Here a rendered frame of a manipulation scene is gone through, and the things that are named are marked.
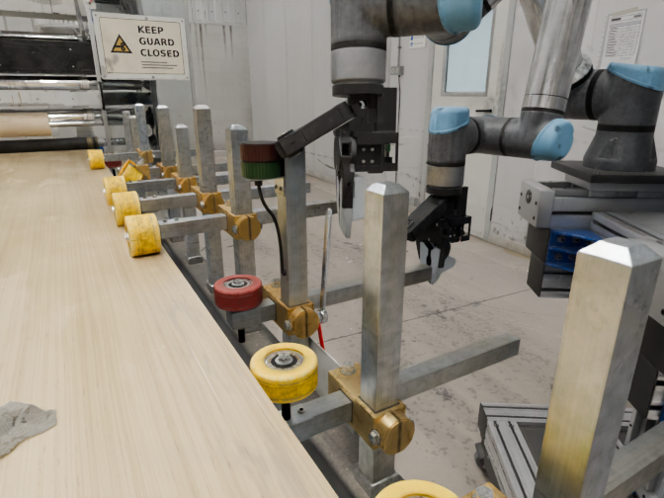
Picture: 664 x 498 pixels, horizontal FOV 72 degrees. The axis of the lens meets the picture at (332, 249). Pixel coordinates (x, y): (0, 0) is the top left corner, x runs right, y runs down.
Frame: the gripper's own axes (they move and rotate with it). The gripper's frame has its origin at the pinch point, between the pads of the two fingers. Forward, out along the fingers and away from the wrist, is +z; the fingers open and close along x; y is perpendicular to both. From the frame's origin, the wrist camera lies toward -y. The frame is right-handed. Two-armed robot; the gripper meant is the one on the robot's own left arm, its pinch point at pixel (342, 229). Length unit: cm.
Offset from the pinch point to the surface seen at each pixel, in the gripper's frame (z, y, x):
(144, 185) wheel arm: 0, -48, 74
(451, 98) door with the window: -48, 143, 348
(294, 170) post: -8.3, -6.7, 4.8
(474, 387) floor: 92, 72, 105
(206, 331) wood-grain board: 12.3, -19.5, -6.5
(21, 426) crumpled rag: 13.1, -33.5, -25.0
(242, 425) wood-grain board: 14.1, -13.1, -25.7
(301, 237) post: 2.4, -5.8, 6.1
